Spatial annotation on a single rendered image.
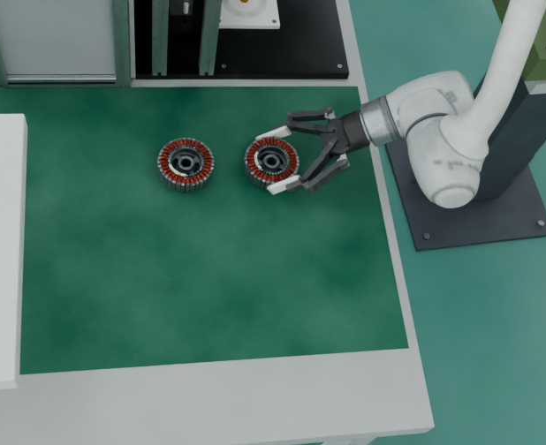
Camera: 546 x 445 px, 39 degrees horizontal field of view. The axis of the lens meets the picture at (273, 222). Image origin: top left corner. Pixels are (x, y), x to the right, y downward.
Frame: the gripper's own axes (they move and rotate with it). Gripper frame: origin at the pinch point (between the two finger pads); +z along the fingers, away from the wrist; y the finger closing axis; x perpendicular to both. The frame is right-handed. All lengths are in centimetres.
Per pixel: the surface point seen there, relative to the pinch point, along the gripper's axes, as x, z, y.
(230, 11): 1.8, 1.0, 39.2
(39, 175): 21.2, 41.0, 3.8
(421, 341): -93, -7, -21
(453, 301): -100, -19, -11
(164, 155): 12.1, 18.0, 3.2
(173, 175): 11.7, 17.0, -1.5
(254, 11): -1.0, -4.0, 39.1
